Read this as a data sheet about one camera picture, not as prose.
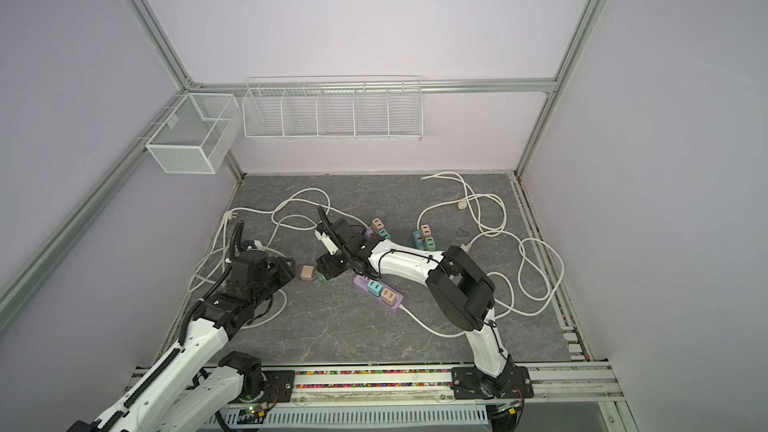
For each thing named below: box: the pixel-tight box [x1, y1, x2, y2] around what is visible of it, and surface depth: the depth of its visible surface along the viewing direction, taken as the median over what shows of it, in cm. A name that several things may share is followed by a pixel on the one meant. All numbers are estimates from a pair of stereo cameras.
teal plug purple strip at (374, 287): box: [368, 280, 383, 297], surface depth 85 cm
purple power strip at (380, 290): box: [353, 275, 404, 309], surface depth 85 cm
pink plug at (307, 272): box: [300, 265, 314, 280], surface depth 93 cm
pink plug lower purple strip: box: [381, 288, 397, 305], surface depth 84 cm
